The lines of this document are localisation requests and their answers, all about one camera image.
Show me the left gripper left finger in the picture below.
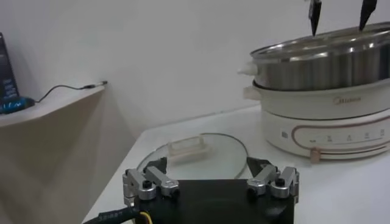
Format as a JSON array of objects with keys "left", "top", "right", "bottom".
[{"left": 121, "top": 156, "right": 181, "bottom": 208}]

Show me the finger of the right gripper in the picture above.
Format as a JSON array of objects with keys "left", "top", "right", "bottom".
[
  {"left": 307, "top": 0, "right": 323, "bottom": 37},
  {"left": 358, "top": 0, "right": 378, "bottom": 32}
]

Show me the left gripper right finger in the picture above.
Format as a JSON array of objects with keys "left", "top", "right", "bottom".
[{"left": 246, "top": 156, "right": 301, "bottom": 205}]

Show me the round glass pot lid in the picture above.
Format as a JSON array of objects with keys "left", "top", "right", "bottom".
[{"left": 136, "top": 132, "right": 249, "bottom": 180}]

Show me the stainless steel steamer basket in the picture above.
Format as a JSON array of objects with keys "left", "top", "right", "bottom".
[{"left": 237, "top": 21, "right": 390, "bottom": 91}]

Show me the white electric cooker pot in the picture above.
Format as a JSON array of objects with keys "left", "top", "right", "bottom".
[{"left": 243, "top": 79, "right": 390, "bottom": 164}]

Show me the white side table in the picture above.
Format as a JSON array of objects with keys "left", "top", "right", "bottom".
[{"left": 0, "top": 84, "right": 107, "bottom": 128}]

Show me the blue computer mouse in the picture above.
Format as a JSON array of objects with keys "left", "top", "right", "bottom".
[{"left": 0, "top": 96, "right": 36, "bottom": 115}]

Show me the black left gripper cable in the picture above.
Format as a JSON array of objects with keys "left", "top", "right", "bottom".
[{"left": 82, "top": 206, "right": 153, "bottom": 224}]

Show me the black cable with adapter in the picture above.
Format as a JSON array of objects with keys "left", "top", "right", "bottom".
[{"left": 35, "top": 80, "right": 109, "bottom": 103}]

